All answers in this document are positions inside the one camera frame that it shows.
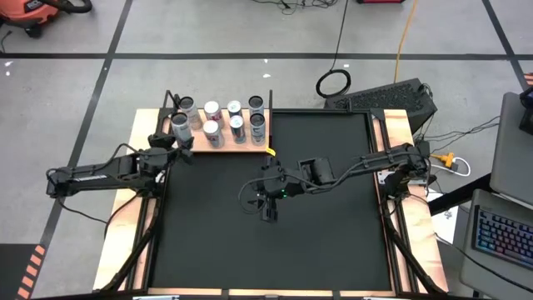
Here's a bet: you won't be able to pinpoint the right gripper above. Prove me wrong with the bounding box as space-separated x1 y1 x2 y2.
257 164 301 224

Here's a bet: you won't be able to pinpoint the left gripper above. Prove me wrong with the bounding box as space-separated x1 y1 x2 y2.
139 137 196 176

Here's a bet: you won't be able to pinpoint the silver Diet Coke can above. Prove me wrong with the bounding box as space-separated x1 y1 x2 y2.
202 119 226 149
203 100 226 129

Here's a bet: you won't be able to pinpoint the white Celsius Tropical Vibe can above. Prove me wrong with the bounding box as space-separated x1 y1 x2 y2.
178 96 204 131

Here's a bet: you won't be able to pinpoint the blue silver Red Bull can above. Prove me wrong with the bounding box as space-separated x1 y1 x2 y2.
229 114 247 145
227 99 244 120

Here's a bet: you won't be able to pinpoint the white Celsius Arctic Vibe can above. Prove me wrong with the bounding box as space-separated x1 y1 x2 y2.
247 95 266 117

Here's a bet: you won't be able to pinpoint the wooden shelf board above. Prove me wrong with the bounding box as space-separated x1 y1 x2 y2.
172 107 271 154

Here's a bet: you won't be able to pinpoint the black table mat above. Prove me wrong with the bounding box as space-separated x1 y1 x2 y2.
149 110 393 292

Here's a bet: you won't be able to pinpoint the black perforated computer case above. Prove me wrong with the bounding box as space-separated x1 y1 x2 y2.
324 77 439 135

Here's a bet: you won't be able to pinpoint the orange power splitter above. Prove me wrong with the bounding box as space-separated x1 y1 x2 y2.
432 152 458 168

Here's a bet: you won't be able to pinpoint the black desk leg bar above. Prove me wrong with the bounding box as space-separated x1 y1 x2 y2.
427 172 493 217

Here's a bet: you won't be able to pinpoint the orange black hazard strip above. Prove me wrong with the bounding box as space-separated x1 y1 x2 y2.
15 244 47 300

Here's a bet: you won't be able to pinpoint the orange shop vacuum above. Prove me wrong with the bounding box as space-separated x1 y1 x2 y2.
0 0 60 39

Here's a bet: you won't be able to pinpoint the backlit keyboard on right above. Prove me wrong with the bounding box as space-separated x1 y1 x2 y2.
459 188 533 300

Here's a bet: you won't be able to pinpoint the grey laptop lid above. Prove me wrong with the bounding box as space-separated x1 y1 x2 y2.
489 91 533 206

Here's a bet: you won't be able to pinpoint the black device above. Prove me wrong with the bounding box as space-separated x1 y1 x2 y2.
518 85 533 135

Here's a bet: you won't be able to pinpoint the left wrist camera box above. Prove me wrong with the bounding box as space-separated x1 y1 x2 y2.
148 132 177 150

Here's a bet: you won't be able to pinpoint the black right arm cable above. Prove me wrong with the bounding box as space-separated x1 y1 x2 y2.
237 177 268 216

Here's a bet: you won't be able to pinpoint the black diagonal frame strut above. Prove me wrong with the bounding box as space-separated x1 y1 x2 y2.
99 195 167 292
381 203 446 295

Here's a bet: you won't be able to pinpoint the tangled black floor cables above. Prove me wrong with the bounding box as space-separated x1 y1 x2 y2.
252 0 339 16

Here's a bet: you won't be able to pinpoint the black hanging cable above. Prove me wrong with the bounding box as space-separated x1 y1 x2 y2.
315 0 352 100

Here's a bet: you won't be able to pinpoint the white power cable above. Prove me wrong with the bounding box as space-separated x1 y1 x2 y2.
432 156 472 178

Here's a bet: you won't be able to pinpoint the yellow hanging cable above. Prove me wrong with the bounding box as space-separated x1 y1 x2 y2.
392 0 419 83

